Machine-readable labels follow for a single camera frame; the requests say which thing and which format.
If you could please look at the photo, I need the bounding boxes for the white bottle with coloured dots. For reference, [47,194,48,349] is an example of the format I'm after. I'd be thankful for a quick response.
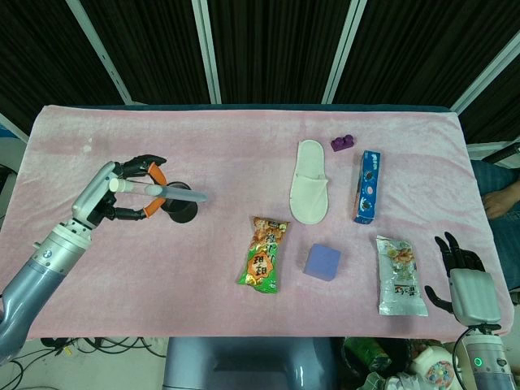
[409,348,457,388]

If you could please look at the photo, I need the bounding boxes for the silver snack bag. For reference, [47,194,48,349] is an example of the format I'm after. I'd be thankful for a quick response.
[375,235,429,317]

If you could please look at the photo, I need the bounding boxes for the purple foam cube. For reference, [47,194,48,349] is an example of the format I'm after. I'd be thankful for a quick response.
[303,243,341,283]

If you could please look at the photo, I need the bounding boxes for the clear bottle with white cap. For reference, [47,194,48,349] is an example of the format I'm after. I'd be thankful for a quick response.
[109,178,210,205]

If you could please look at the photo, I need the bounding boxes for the black bar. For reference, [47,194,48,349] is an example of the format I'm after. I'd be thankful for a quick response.
[492,142,520,164]

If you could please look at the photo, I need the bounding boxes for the blue cookie box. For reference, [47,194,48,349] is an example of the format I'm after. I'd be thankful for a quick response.
[352,149,384,225]

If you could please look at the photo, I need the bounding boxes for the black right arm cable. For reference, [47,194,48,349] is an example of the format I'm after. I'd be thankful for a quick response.
[452,327,477,390]

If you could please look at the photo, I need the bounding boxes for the grey blue robot torso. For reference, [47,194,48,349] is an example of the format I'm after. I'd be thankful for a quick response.
[162,336,346,390]

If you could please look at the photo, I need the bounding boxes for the green orange snack bag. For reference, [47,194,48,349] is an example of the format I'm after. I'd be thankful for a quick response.
[237,216,291,294]

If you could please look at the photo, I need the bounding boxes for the purple building block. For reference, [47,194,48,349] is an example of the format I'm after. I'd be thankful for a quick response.
[330,133,355,154]

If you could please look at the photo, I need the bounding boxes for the white slipper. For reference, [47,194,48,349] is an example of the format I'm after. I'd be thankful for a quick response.
[288,140,329,226]

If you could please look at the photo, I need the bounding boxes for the green package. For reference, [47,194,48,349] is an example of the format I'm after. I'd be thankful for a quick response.
[344,336,393,377]

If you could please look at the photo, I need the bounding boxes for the pink fleece table cloth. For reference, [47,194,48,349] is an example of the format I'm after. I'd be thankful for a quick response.
[0,104,514,345]

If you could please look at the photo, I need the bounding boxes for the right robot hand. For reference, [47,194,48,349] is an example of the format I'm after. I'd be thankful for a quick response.
[424,231,504,332]

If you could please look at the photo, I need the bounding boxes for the person leg in jeans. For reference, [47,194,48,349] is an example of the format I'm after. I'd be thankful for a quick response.
[470,160,520,220]

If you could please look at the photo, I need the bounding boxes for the tangled black floor cables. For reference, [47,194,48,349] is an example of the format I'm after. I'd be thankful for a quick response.
[0,336,167,390]

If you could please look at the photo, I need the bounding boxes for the white partition frame post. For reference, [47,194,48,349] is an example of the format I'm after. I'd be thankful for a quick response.
[323,0,367,105]
[192,0,223,105]
[0,112,30,142]
[449,31,520,113]
[66,0,134,105]

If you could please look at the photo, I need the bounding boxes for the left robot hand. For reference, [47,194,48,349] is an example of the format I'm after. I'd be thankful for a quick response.
[71,154,168,228]

